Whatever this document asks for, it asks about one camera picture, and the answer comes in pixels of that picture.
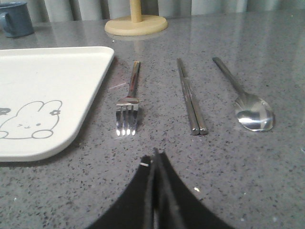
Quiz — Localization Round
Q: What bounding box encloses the grey pleated curtain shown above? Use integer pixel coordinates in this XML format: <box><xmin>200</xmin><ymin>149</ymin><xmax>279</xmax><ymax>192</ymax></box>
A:
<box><xmin>27</xmin><ymin>0</ymin><xmax>305</xmax><ymax>22</ymax></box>

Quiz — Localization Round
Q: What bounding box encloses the silver metal fork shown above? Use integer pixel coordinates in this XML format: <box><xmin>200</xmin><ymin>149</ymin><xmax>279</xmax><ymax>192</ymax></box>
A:
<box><xmin>116</xmin><ymin>61</ymin><xmax>141</xmax><ymax>136</ymax></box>

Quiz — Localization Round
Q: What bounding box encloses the blue enamel mug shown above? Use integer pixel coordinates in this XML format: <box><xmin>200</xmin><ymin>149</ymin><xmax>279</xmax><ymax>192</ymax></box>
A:
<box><xmin>0</xmin><ymin>1</ymin><xmax>34</xmax><ymax>38</ymax></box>

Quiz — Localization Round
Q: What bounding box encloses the wooden mug tree stand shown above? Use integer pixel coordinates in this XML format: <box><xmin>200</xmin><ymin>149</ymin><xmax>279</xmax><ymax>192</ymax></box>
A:
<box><xmin>104</xmin><ymin>0</ymin><xmax>168</xmax><ymax>36</ymax></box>

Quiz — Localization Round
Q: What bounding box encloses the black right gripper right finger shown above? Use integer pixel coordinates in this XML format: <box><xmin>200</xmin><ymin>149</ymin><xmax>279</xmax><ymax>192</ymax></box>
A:
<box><xmin>153</xmin><ymin>148</ymin><xmax>232</xmax><ymax>229</ymax></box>

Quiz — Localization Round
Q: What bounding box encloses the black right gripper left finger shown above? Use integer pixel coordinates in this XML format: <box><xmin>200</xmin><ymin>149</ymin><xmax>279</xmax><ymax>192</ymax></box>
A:
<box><xmin>89</xmin><ymin>156</ymin><xmax>155</xmax><ymax>229</ymax></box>

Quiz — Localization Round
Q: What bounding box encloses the silver metal chopstick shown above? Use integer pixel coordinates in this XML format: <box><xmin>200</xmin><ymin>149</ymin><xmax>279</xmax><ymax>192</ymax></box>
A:
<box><xmin>182</xmin><ymin>66</ymin><xmax>208</xmax><ymax>135</ymax></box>
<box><xmin>177</xmin><ymin>58</ymin><xmax>200</xmax><ymax>135</ymax></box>

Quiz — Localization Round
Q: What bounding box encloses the cream rabbit serving tray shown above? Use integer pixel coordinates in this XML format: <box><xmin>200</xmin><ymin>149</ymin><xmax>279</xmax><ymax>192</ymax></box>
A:
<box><xmin>0</xmin><ymin>46</ymin><xmax>114</xmax><ymax>162</ymax></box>

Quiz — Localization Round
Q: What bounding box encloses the silver metal spoon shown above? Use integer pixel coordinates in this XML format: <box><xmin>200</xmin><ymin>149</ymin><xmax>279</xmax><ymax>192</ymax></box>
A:
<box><xmin>212</xmin><ymin>57</ymin><xmax>275</xmax><ymax>132</ymax></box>

